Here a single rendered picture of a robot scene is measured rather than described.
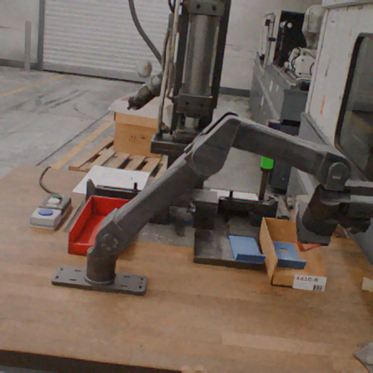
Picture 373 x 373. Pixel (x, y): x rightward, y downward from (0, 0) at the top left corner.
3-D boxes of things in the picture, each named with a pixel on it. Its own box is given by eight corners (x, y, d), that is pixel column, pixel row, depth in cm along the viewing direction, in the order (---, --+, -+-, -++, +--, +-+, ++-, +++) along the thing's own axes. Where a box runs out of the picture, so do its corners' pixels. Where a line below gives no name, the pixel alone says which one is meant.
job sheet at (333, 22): (317, 72, 290) (329, 13, 279) (319, 72, 290) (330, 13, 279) (325, 77, 266) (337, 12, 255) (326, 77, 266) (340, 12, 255)
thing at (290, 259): (276, 269, 122) (279, 258, 121) (268, 241, 136) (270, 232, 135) (305, 271, 122) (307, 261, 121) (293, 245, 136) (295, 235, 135)
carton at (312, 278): (269, 288, 115) (275, 258, 112) (257, 242, 139) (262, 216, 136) (323, 294, 115) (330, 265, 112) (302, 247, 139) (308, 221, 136)
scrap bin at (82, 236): (67, 254, 118) (68, 231, 115) (89, 214, 141) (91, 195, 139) (116, 260, 118) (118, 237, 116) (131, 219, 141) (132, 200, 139)
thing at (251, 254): (236, 264, 118) (237, 252, 117) (228, 236, 133) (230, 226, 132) (264, 266, 119) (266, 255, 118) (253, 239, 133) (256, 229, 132)
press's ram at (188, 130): (147, 164, 133) (158, 52, 123) (156, 141, 158) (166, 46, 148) (213, 172, 134) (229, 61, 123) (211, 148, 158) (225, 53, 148)
